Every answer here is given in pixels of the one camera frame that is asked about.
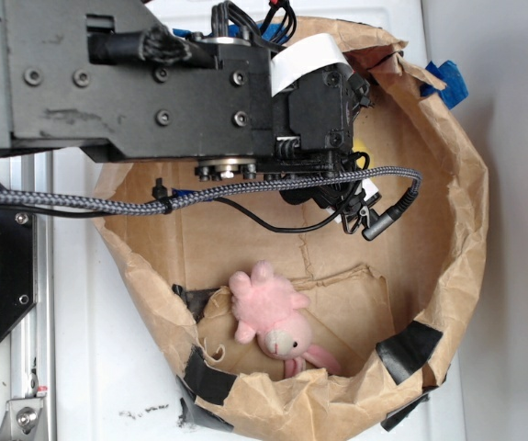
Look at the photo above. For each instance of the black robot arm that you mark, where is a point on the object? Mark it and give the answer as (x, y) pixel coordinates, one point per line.
(109, 78)

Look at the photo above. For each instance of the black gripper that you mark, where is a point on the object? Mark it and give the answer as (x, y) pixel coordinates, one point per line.
(316, 96)

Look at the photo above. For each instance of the brown paper bag bin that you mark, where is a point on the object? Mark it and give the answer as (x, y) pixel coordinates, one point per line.
(393, 311)

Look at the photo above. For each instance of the pink plush bunny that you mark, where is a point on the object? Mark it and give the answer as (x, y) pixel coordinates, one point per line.
(268, 309)

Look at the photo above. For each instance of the metal corner bracket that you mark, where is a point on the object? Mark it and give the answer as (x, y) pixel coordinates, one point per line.
(24, 420)

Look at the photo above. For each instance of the yellow sponge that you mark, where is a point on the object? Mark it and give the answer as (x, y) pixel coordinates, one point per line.
(361, 148)

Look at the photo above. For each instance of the aluminium frame rail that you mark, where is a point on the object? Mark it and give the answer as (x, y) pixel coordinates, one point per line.
(31, 341)

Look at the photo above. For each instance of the white plastic tray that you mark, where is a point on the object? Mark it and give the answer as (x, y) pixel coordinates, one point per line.
(112, 381)

